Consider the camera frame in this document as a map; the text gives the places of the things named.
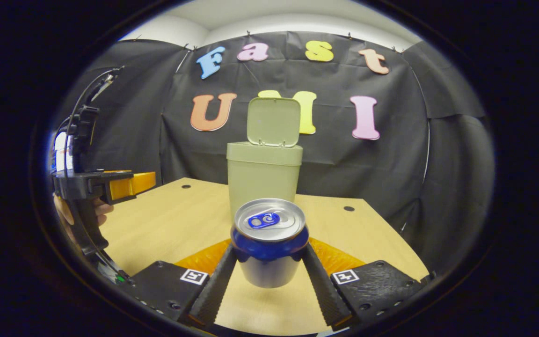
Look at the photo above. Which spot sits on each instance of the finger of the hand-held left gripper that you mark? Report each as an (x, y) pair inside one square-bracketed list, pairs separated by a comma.
[(131, 183)]

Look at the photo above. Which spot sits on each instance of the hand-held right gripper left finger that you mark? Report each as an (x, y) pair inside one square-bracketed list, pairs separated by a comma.
[(213, 290)]

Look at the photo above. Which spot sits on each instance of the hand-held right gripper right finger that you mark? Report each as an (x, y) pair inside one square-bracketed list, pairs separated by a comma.
[(323, 290)]

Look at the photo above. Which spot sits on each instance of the blue pop can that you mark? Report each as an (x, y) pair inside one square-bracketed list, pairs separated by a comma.
[(269, 248)]

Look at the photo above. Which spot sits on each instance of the green desktop garbage bin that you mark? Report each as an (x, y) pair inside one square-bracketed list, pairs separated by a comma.
[(260, 178)]

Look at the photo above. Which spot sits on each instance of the wooden desktop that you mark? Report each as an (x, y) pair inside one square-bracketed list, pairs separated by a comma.
[(166, 220)]

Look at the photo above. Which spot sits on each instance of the computer monitor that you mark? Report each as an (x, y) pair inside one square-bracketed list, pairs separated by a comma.
[(59, 154)]

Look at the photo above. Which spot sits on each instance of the black backdrop cloth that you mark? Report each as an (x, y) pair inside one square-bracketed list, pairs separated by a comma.
[(367, 187)]

